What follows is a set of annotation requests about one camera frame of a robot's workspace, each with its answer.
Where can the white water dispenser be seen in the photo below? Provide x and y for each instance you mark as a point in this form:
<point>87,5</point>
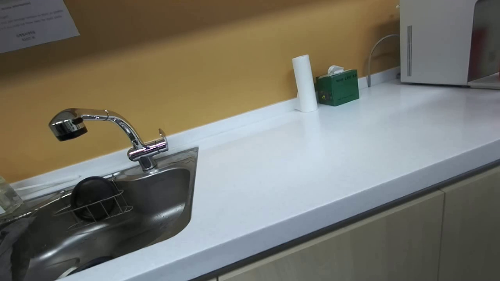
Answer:
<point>433,43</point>

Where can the white paper towel roll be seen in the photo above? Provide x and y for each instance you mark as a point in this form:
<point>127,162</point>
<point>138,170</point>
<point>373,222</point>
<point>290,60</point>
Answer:
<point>305,82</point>

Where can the green tissue box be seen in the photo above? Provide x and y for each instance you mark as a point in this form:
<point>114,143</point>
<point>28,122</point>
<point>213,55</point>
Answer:
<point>338,89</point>

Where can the chrome tap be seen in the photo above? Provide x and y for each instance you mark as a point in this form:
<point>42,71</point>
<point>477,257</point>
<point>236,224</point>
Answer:
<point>136,142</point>

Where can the stainless steel sink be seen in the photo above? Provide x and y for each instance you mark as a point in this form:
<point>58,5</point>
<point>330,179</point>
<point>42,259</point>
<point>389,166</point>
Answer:
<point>156,210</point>

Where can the beige cabinet door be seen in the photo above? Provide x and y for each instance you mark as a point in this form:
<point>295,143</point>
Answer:
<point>470,230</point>
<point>351,249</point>

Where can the black round sink stopper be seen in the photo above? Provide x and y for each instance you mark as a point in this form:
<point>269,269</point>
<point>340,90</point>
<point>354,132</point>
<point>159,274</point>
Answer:
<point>93,197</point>

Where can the white paper notice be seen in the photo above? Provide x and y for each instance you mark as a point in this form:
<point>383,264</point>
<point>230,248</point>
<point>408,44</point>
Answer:
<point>31,21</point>

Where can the clear plastic bottle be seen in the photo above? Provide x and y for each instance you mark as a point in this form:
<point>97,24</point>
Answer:
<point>8,199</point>

